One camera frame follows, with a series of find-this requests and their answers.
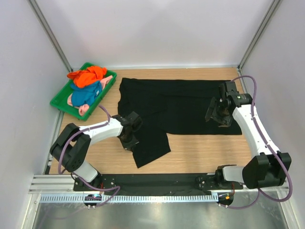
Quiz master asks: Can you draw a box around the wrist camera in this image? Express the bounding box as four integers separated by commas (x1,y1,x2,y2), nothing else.
219,81,239,100
126,111,143,132

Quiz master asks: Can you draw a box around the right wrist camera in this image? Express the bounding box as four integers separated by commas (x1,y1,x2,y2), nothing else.
219,81,239,100

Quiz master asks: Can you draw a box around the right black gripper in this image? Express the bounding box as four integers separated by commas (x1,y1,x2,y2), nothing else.
205,97,234,127

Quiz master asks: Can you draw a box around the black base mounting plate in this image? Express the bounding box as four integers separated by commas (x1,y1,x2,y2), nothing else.
88,173,243,190

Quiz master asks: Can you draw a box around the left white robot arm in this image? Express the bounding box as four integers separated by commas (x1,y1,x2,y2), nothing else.
50,112,142,191

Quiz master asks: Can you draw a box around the blue t shirt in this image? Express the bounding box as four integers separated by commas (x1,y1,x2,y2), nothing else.
70,81,102,107

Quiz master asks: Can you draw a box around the orange t shirt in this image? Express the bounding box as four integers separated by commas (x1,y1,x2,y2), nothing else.
67,66,107,88

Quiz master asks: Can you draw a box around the right aluminium corner post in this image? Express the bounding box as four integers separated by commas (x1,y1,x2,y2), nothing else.
237,0,282,72

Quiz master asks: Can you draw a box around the aluminium corner post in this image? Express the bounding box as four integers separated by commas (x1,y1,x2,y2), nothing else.
28,0,73,72
237,0,282,72

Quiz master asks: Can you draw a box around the pink t shirt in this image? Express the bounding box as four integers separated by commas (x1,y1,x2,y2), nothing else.
67,75,113,116

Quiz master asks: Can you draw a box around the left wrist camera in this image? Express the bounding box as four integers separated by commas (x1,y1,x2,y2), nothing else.
126,111,143,132

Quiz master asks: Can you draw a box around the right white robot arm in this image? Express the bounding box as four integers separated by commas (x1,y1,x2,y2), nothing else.
205,94,292,189

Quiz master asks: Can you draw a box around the black t shirt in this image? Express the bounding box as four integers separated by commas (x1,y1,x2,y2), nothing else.
118,78,242,168

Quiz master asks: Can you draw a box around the left aluminium corner post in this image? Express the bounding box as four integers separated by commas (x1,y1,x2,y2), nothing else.
28,0,73,72

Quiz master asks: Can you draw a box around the slotted grey cable duct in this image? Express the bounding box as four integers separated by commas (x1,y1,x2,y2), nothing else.
40,193,218,204

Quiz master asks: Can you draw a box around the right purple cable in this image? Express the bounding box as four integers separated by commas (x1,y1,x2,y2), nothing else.
224,75,294,209

